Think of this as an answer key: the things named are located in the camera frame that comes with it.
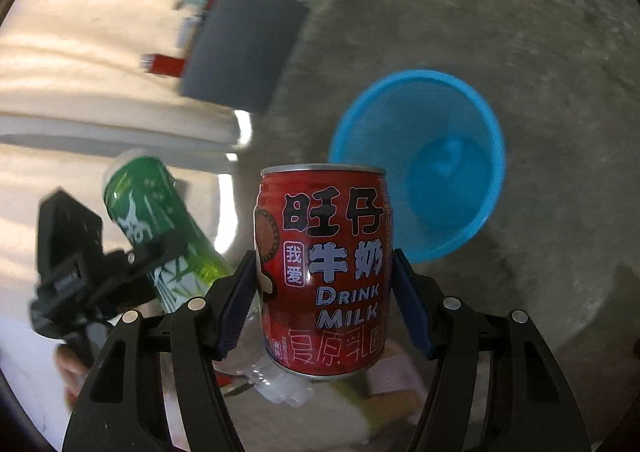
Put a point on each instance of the red milk drink can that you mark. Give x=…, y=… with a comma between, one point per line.
x=325, y=262

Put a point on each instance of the clear plastic bottle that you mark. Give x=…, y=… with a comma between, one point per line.
x=280, y=382

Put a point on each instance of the red bottle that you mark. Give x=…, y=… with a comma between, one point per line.
x=162, y=65

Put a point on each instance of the grey cabinet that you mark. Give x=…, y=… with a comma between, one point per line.
x=240, y=42

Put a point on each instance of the blue plastic bin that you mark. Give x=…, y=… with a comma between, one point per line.
x=430, y=167

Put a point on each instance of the person's left hand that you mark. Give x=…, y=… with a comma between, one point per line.
x=70, y=372

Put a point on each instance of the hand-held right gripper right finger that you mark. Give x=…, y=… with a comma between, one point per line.
x=412, y=312

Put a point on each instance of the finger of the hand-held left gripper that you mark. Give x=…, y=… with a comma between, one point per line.
x=145, y=259

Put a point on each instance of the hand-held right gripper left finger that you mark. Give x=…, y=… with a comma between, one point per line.
x=235, y=302

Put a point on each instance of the green drink can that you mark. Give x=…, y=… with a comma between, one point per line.
x=145, y=202

